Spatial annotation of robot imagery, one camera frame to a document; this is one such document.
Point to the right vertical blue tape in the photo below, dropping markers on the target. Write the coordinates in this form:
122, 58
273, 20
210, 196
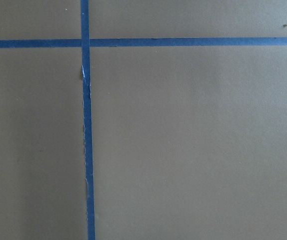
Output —
87, 117

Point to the right horizontal blue tape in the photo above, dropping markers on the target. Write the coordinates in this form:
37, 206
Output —
144, 42

